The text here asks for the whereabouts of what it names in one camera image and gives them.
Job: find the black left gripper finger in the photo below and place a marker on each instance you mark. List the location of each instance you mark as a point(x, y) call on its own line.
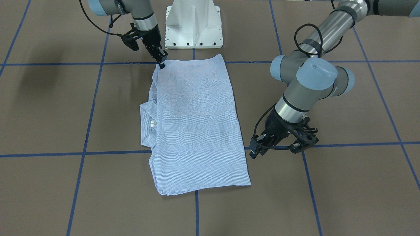
point(256, 142)
point(255, 154)

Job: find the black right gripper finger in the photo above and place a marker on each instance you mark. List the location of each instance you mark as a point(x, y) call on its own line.
point(158, 54)

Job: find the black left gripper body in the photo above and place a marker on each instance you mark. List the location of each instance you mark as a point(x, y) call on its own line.
point(277, 126)

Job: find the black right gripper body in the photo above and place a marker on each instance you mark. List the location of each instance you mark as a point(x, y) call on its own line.
point(151, 38)

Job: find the blue striped button shirt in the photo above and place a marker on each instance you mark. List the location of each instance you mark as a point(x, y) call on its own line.
point(190, 124)

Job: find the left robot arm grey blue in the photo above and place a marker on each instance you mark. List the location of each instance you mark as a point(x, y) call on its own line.
point(311, 78)

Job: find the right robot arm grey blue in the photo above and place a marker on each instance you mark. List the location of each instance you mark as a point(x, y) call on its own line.
point(144, 25)

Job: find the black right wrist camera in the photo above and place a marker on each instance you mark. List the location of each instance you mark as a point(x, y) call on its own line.
point(130, 38)

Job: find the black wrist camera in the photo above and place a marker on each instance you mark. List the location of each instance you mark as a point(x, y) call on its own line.
point(130, 38)
point(305, 135)

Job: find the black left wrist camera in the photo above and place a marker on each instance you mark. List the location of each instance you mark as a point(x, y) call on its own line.
point(305, 135)

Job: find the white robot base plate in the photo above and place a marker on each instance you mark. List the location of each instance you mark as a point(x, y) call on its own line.
point(193, 24)

